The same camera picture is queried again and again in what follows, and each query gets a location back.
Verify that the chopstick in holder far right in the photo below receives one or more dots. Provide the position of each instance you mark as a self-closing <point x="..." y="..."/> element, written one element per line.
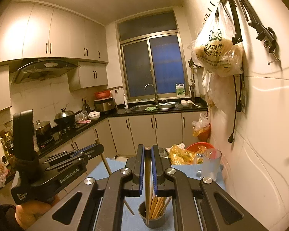
<point x="166" y="204"/>

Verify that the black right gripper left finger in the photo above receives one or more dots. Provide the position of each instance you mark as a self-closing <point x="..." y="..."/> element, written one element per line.
<point x="134" y="184"/>

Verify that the white ladle on counter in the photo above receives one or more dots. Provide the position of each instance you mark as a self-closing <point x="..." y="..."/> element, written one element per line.
<point x="189" y="103"/>

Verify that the kitchen cabinets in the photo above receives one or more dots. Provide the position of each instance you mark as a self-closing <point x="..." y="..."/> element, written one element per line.
<point x="120" y="135"/>
<point x="36" y="31"/>

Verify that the wooden chopstick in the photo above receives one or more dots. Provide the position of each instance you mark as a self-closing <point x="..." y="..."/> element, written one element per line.
<point x="147" y="173"/>
<point x="109" y="172"/>

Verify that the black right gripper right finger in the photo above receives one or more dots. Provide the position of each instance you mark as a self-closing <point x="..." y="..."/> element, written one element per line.
<point x="161" y="186"/>

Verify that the black wok with lid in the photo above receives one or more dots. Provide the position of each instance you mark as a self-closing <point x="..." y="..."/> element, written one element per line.
<point x="64" y="119"/>

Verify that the dark window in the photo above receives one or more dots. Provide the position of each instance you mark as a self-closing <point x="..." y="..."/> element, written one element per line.
<point x="152" y="56"/>

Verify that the red bowl on toaster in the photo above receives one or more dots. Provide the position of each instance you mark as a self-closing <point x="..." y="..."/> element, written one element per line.
<point x="102" y="94"/>

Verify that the chopstick in holder far left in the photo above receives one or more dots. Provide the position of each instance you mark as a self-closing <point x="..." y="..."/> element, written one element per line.
<point x="152" y="206"/>

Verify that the red plastic basin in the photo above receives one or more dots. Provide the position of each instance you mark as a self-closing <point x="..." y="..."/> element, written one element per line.
<point x="200" y="146"/>

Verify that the green detergent jug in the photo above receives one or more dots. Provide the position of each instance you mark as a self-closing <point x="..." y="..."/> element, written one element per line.
<point x="180" y="90"/>

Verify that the green dish cloth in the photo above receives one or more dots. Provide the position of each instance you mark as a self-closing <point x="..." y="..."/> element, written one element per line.
<point x="151" y="108"/>

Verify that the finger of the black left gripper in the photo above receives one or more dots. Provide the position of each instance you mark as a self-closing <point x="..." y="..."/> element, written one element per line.
<point x="91" y="152"/>
<point x="66" y="158"/>

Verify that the chopstick in holder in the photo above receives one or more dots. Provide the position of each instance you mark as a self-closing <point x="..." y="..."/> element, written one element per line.
<point x="158" y="206"/>
<point x="152" y="206"/>
<point x="166" y="204"/>

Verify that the upper kitchen cabinets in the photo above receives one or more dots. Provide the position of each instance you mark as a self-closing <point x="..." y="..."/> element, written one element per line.
<point x="36" y="31"/>

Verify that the black range hood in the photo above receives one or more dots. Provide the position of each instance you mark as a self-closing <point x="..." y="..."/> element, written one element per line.
<point x="42" y="69"/>

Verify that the hanging plastic bag of bread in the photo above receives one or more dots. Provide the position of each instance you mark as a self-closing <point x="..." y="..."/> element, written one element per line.
<point x="214" y="49"/>

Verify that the black cooking pot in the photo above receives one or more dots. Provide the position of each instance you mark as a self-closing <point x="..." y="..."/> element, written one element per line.
<point x="43" y="131"/>

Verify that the person's left hand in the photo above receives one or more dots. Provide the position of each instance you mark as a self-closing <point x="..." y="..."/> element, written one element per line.
<point x="25" y="214"/>

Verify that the lower kitchen cabinets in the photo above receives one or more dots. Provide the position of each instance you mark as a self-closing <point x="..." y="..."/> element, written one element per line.
<point x="120" y="135"/>

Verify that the white bowl on counter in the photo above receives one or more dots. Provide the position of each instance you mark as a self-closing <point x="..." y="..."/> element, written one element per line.
<point x="94" y="115"/>

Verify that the steel pot on floor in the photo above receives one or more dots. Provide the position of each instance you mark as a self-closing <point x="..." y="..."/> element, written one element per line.
<point x="163" y="152"/>

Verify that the steel toaster box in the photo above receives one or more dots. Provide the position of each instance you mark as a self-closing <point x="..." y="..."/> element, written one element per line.
<point x="105" y="104"/>

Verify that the black wall rack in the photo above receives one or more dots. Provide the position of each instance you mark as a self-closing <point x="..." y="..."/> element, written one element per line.
<point x="264" y="34"/>

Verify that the clear glass mug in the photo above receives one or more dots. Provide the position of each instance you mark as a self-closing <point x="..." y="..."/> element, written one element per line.
<point x="210" y="163"/>

